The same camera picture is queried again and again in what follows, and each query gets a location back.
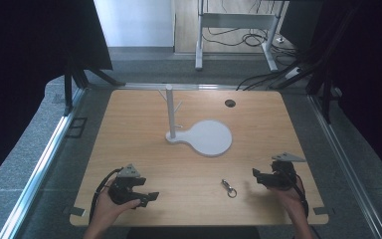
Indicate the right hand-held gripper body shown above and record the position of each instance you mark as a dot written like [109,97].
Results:
[283,174]

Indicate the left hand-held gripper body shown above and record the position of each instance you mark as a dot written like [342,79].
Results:
[123,191]

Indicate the white branched stand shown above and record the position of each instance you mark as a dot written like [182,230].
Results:
[209,137]

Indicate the person's left hand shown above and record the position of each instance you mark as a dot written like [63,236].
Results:
[108,209]

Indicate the person's right hand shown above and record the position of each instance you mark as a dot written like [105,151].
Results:
[289,196]

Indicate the person's dark clothing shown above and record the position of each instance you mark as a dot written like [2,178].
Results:
[192,233]

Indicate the black table grommet hole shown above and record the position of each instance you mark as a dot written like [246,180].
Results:
[230,103]

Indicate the black tripod stand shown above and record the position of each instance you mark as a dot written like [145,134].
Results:
[76,79]
[325,89]

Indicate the white power strip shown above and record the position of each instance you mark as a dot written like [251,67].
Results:
[293,72]

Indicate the black curtain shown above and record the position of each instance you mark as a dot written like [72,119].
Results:
[30,66]
[361,66]

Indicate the aluminium rail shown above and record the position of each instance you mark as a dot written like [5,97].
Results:
[43,166]
[344,166]

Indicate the black floor frame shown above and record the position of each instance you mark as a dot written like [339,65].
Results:
[76,127]

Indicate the white metal desk frame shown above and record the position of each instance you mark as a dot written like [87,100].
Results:
[235,20]

